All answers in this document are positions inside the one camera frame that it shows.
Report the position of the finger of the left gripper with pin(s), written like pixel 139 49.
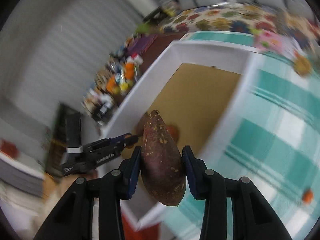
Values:
pixel 128 142
pixel 121 137

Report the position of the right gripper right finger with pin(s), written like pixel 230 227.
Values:
pixel 253 217

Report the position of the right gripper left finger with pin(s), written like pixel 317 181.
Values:
pixel 72 217

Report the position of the brown sweet potato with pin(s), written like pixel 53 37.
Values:
pixel 162 169

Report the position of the orange tangerine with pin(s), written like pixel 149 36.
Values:
pixel 174 132
pixel 307 196

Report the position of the pile of colourful toys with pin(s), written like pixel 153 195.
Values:
pixel 117 77

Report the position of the teal white plaid tablecloth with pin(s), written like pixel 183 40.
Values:
pixel 277 141

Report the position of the floral patterned cloth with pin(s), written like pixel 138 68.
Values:
pixel 245 18

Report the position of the yellow fruit in bag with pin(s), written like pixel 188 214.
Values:
pixel 302 65

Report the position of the pink packet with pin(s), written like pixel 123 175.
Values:
pixel 267 41

